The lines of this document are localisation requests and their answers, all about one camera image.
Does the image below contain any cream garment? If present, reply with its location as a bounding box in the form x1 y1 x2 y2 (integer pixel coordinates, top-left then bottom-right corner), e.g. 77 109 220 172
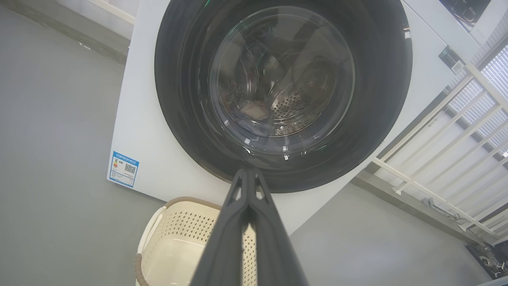
238 99 270 120

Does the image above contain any perforated steel washer drum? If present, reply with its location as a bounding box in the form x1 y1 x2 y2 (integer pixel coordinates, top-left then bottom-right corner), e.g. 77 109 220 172
216 16 350 137

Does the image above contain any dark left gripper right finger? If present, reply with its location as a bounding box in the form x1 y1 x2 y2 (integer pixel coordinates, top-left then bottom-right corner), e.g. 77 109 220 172
245 168 309 286

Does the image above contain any black washer control panel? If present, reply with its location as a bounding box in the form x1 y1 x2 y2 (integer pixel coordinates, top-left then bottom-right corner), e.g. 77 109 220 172
439 0 493 31

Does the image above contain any white front-load washing machine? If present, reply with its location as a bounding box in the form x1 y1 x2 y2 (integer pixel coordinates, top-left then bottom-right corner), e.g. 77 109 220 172
106 0 483 235

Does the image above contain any black QR code sticker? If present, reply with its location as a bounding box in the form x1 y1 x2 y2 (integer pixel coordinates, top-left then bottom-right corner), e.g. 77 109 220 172
439 45 466 75

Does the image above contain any blue energy label sticker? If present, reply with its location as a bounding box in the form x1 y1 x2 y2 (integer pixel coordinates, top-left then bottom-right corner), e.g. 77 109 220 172
108 151 140 188

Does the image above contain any black round washer door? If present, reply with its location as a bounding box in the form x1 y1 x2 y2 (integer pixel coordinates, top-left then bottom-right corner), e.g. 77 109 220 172
154 0 413 194

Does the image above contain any black floor equipment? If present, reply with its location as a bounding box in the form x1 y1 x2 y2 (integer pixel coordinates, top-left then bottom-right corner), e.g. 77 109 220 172
465 242 508 279

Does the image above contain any white low rail bar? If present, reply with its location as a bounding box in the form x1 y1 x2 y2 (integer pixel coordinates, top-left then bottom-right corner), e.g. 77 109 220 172
89 0 137 25

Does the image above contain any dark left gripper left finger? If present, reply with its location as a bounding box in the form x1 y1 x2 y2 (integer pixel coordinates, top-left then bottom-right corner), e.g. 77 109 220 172
190 168 250 286

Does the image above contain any cream perforated laundry basket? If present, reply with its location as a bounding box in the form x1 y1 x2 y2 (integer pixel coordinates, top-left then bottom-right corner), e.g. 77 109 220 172
135 197 258 286

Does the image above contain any white metal rack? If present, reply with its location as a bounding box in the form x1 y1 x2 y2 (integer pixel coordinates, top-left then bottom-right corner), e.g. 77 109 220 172
371 40 508 245

